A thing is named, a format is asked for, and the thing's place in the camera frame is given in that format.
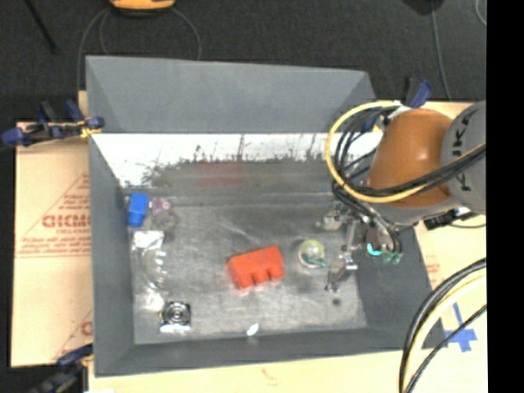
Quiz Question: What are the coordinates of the clear ball with yellow-green inside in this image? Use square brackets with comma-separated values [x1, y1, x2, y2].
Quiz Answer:
[296, 238, 328, 270]

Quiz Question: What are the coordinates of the black cylinder on white bracket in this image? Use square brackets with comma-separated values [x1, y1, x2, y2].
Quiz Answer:
[422, 206, 472, 231]

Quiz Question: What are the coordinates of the brown cardboard board red print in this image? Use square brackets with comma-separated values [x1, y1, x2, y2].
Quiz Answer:
[10, 91, 487, 368]

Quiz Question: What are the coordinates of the clear plastic bottle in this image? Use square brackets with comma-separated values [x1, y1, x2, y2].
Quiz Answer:
[130, 228, 170, 313]

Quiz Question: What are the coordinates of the orange-red toy block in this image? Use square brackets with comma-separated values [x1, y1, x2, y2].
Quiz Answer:
[226, 245, 287, 291]

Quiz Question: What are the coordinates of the grey metal bin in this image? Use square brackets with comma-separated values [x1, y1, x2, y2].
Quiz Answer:
[84, 55, 436, 376]

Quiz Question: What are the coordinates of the blue plastic boxy piece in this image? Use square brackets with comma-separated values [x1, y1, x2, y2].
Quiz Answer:
[126, 192, 152, 228]

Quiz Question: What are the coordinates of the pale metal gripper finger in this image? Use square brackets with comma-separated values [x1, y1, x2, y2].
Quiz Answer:
[314, 213, 346, 232]
[325, 254, 359, 294]

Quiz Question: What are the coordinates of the silver round metal piece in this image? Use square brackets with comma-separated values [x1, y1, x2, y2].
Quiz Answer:
[159, 300, 193, 335]

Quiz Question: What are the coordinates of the small purple round object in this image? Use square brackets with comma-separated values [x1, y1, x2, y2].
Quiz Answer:
[150, 196, 173, 219]

